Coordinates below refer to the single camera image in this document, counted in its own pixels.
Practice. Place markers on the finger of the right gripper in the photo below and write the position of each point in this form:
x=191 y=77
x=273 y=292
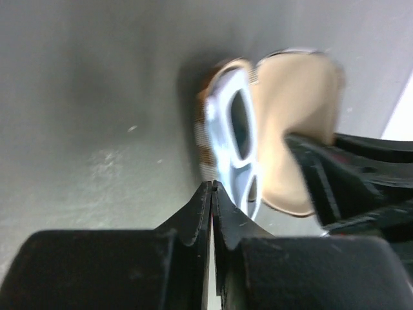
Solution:
x=350 y=198
x=363 y=152

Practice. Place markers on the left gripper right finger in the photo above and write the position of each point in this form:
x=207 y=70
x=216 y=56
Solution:
x=256 y=270

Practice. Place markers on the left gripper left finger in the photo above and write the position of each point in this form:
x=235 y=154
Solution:
x=161 y=268

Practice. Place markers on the plaid glasses case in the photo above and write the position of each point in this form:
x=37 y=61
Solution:
x=294 y=90

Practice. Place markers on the white sunglasses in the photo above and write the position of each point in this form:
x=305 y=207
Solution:
x=231 y=126

